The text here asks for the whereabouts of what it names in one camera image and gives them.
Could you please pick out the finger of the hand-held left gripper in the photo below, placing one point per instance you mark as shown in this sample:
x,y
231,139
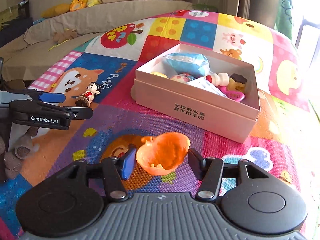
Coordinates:
x,y
80,113
52,98

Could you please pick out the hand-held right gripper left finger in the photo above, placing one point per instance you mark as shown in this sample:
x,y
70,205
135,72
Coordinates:
x,y
128,162

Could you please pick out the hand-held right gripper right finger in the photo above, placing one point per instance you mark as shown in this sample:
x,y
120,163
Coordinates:
x,y
197,160

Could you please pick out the orange plastic bowl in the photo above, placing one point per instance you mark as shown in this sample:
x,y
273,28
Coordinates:
x,y
165,152

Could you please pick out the pink toy strainer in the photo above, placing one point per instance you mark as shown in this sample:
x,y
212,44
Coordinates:
x,y
233,95

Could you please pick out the white electronic device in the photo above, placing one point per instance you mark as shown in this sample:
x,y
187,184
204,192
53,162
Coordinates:
x,y
207,85

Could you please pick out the pink cardboard box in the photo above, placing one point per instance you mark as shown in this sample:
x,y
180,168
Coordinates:
x,y
160,92

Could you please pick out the white toy bottle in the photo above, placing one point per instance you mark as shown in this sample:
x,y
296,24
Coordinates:
x,y
221,78

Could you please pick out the yellow toy corn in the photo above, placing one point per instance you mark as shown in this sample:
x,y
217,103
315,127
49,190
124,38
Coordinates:
x,y
158,74

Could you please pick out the yellow toy cupcake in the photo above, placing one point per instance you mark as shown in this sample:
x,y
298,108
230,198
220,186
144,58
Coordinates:
x,y
237,80

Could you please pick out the blue tissue packet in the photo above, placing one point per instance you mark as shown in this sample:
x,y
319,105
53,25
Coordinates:
x,y
185,65

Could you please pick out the colourful cartoon play mat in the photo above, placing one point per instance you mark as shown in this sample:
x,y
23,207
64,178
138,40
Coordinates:
x,y
112,130

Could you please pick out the grey plush toy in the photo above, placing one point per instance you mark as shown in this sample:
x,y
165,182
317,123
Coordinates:
x,y
15,165

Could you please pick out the brown teddy bear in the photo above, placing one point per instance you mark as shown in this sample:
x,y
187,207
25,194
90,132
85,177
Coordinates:
x,y
65,36

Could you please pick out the yellow pillow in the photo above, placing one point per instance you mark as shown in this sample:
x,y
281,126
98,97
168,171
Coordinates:
x,y
55,10

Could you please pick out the beige sofa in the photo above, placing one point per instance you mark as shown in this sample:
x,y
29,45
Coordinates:
x,y
100,17

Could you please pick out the teal patterned hanging cloth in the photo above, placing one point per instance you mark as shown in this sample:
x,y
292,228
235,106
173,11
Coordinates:
x,y
283,12

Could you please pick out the grey curtain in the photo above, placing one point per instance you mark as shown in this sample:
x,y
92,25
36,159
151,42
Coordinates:
x,y
257,0

